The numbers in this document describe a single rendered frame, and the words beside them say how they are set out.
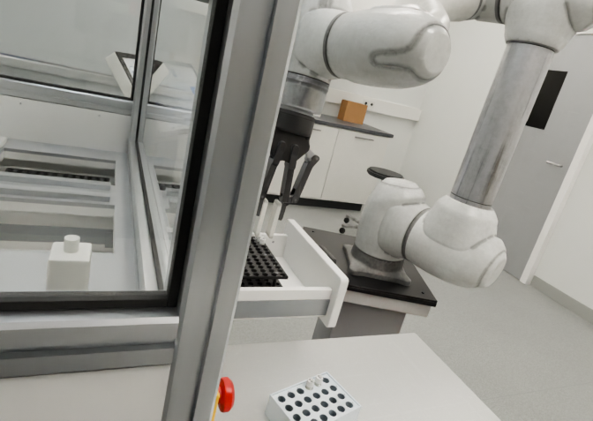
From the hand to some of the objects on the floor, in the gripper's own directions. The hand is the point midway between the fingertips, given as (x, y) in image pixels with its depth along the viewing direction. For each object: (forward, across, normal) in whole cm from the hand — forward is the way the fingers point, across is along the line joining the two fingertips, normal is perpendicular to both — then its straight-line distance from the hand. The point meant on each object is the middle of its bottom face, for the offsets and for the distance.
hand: (266, 217), depth 77 cm
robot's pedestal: (+93, -52, -37) cm, 113 cm away
